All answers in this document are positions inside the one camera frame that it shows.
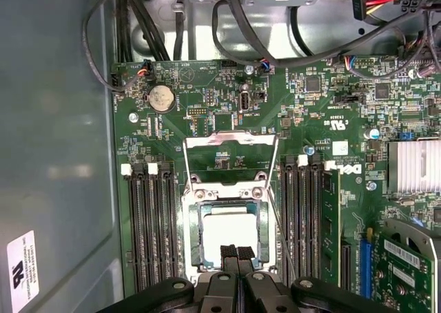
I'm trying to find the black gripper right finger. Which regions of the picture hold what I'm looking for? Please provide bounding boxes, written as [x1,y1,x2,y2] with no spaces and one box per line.
[238,245,403,313]

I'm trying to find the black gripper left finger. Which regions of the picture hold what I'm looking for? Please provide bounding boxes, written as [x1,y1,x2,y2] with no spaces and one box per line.
[104,243,240,313]

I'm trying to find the silver Intel CPU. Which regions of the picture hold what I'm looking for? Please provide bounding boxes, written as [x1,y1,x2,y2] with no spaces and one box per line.
[198,202,270,271]

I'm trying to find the metal socket cover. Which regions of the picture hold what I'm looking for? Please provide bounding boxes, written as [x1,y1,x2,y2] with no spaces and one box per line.
[181,129,280,192]

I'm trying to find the metal locking lever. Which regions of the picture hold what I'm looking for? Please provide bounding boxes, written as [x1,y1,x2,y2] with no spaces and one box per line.
[267,188,298,274]

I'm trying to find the CPU socket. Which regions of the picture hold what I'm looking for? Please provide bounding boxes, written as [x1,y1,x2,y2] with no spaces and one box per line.
[181,180,280,283]

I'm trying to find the black RAM slot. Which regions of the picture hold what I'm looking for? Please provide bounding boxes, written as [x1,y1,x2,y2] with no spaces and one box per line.
[161,163,181,286]
[280,153,296,283]
[120,163,143,290]
[147,161,169,288]
[308,153,323,283]
[132,163,156,290]
[294,153,310,283]

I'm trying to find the black expansion slot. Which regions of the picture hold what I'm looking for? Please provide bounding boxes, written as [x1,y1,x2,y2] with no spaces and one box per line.
[340,243,352,292]

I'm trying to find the RAM stick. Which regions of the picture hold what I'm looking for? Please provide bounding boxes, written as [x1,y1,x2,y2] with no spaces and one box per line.
[322,170,342,288]

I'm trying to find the graphics card with fan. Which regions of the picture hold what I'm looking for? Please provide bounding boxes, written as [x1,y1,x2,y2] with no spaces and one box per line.
[375,218,441,313]

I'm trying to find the green motherboard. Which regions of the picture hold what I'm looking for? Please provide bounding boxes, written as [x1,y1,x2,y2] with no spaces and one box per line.
[112,56,441,313]

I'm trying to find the silver internal USB port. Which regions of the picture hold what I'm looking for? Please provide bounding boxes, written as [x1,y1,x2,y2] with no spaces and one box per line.
[238,90,252,114]

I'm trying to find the silver finned heat sink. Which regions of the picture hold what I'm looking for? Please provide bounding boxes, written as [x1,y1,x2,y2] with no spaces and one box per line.
[387,139,441,195]

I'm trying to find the round coin battery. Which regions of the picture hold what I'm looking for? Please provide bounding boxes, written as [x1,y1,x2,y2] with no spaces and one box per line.
[147,84,176,114]

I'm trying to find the black open PC case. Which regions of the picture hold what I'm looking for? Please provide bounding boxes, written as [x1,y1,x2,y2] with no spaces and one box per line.
[0,0,441,313]

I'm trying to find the thick black cable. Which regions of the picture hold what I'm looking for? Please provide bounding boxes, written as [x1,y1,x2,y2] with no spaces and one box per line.
[210,0,441,69]

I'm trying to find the thin grey fan wire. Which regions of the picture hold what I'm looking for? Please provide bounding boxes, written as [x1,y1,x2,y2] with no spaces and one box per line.
[81,0,139,93]

